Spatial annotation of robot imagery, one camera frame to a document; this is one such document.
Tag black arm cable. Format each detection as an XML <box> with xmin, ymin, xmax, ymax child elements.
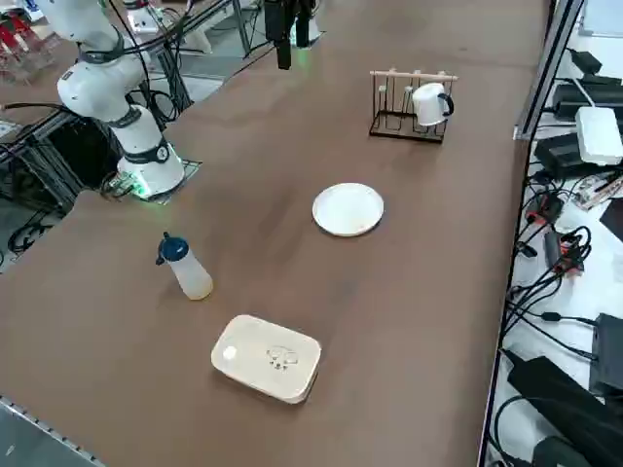
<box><xmin>114</xmin><ymin>0</ymin><xmax>274</xmax><ymax>127</ymax></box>

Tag white board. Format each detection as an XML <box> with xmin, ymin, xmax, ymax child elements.
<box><xmin>581</xmin><ymin>0</ymin><xmax>623</xmax><ymax>38</ymax></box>

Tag beige lunch box bear print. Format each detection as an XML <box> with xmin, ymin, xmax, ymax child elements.
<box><xmin>210</xmin><ymin>313</ymin><xmax>323</xmax><ymax>406</ymax></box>

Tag silver table edge rail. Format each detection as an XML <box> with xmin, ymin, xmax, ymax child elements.
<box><xmin>0</xmin><ymin>394</ymin><xmax>106</xmax><ymax>467</ymax></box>

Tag black box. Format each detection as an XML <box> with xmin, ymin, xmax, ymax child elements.
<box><xmin>587</xmin><ymin>312</ymin><xmax>623</xmax><ymax>396</ymax></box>

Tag black cable with inline block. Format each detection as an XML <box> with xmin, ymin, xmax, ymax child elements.
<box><xmin>503</xmin><ymin>310</ymin><xmax>600</xmax><ymax>362</ymax></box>

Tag clear acrylic stand red parts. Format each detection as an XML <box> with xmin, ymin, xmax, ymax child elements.
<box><xmin>0</xmin><ymin>0</ymin><xmax>62</xmax><ymax>88</ymax></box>

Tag white mug black handle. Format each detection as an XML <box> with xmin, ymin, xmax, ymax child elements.
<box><xmin>411</xmin><ymin>82</ymin><xmax>457</xmax><ymax>127</ymax></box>

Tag black power adapter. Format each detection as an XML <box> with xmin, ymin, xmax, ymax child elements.
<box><xmin>552</xmin><ymin>83</ymin><xmax>623</xmax><ymax>121</ymax></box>
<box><xmin>533</xmin><ymin>131</ymin><xmax>583</xmax><ymax>179</ymax></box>
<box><xmin>568</xmin><ymin>48</ymin><xmax>604</xmax><ymax>74</ymax></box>

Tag white device box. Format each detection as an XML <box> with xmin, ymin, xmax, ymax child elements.
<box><xmin>128</xmin><ymin>5</ymin><xmax>163</xmax><ymax>35</ymax></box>

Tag orange black plug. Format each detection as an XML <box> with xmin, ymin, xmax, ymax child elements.
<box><xmin>524</xmin><ymin>194</ymin><xmax>566</xmax><ymax>228</ymax></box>
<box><xmin>543</xmin><ymin>231</ymin><xmax>593</xmax><ymax>278</ymax></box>

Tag colourful printed card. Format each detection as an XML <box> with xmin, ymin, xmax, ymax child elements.
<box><xmin>573</xmin><ymin>172</ymin><xmax>623</xmax><ymax>211</ymax></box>

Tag black aluminium frame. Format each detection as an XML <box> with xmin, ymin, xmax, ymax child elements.
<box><xmin>0</xmin><ymin>109</ymin><xmax>123</xmax><ymax>218</ymax></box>

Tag black wire cup rack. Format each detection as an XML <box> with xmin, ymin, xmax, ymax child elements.
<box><xmin>368</xmin><ymin>69</ymin><xmax>459</xmax><ymax>146</ymax></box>

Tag transparent sauce bottle blue cap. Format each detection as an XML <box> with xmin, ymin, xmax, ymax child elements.
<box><xmin>155</xmin><ymin>232</ymin><xmax>214</xmax><ymax>302</ymax></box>

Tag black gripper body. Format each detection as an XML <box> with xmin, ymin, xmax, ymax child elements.
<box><xmin>263</xmin><ymin>0</ymin><xmax>313</xmax><ymax>42</ymax></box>

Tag aluminium profile post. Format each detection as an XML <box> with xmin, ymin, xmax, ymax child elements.
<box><xmin>513</xmin><ymin>0</ymin><xmax>585</xmax><ymax>142</ymax></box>

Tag white round plate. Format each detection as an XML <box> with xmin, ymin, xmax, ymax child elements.
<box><xmin>311</xmin><ymin>182</ymin><xmax>385</xmax><ymax>238</ymax></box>

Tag white power strip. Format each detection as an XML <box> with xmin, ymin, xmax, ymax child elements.
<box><xmin>574</xmin><ymin>106</ymin><xmax>623</xmax><ymax>166</ymax></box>

